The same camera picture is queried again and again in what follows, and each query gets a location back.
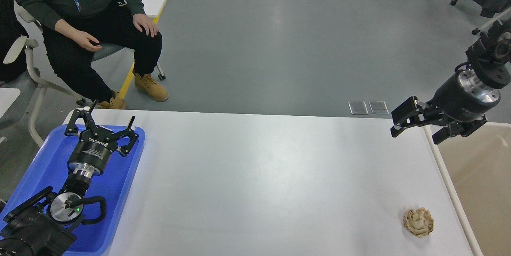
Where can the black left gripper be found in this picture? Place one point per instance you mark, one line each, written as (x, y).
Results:
(93, 148)

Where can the white side table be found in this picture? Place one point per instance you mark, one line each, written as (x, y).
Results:
(7, 97)

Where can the left metal floor plate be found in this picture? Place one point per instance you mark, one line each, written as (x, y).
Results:
(358, 108)

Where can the beige plastic bin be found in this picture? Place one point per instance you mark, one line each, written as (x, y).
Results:
(477, 173)

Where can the brown paper ball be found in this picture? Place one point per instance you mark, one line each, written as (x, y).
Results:
(418, 222)

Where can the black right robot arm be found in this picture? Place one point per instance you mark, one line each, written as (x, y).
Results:
(487, 57)

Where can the metal floor plate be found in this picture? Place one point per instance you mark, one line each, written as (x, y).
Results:
(378, 107)
(358, 108)

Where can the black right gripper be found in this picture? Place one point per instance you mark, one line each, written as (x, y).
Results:
(463, 98)

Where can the grey office chair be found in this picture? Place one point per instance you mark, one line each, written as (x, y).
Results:
(23, 44)

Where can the seated person green sweater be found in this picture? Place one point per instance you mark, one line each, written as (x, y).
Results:
(73, 30)

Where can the right metal floor plate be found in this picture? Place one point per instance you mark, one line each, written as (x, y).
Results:
(378, 107)

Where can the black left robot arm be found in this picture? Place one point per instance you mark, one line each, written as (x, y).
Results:
(70, 199)

